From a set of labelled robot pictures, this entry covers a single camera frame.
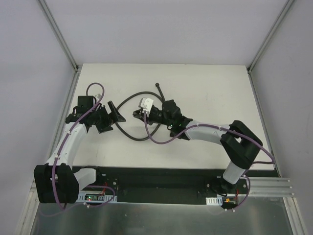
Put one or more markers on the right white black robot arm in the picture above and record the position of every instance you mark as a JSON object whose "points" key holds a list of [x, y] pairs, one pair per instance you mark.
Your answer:
{"points": [[240, 143]]}

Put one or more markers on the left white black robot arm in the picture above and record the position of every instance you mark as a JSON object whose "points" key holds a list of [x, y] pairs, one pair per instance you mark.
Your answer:
{"points": [[55, 180]]}

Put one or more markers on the white cable duct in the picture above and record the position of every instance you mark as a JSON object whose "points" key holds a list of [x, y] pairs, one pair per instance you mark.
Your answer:
{"points": [[95, 198], [214, 201]]}

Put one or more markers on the right aluminium frame post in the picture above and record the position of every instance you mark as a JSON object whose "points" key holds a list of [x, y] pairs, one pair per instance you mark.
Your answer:
{"points": [[276, 24]]}

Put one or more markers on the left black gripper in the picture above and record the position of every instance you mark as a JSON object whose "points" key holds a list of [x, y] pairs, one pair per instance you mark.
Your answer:
{"points": [[107, 121]]}

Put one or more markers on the left aluminium frame post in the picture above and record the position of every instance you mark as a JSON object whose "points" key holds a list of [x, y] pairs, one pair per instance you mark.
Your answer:
{"points": [[58, 34]]}

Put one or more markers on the right white cable duct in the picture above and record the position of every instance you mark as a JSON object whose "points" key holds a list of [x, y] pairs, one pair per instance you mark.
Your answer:
{"points": [[214, 201]]}

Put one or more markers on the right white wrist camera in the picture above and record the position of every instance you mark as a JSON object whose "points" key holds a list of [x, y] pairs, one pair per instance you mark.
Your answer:
{"points": [[146, 104]]}

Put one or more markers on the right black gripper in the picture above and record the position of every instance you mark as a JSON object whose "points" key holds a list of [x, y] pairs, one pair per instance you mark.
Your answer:
{"points": [[144, 115]]}

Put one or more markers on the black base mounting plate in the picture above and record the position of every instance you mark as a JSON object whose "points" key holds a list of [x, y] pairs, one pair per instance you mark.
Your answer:
{"points": [[158, 185]]}

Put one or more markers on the left white cable duct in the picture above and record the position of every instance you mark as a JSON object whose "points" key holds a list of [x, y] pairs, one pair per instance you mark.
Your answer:
{"points": [[95, 198]]}

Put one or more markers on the aluminium frame post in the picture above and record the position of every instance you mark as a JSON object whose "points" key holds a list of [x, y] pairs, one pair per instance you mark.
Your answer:
{"points": [[276, 24], [58, 34]]}

